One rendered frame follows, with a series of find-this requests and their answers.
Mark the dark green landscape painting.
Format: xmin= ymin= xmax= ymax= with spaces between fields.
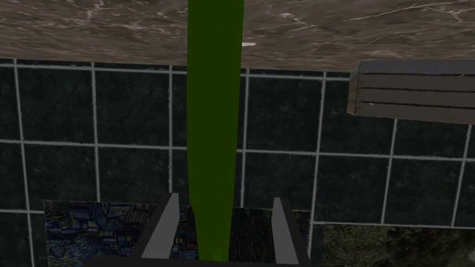
xmin=322 ymin=223 xmax=475 ymax=267

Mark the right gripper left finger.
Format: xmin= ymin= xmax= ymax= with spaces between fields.
xmin=140 ymin=192 xmax=180 ymax=260

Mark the green tall bottle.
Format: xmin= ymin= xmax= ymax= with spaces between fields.
xmin=186 ymin=0 xmax=245 ymax=262

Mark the blue swirl wall painting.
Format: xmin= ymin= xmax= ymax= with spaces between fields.
xmin=43 ymin=200 xmax=312 ymax=267

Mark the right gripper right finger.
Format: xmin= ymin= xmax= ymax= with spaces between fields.
xmin=271 ymin=197 xmax=310 ymax=266

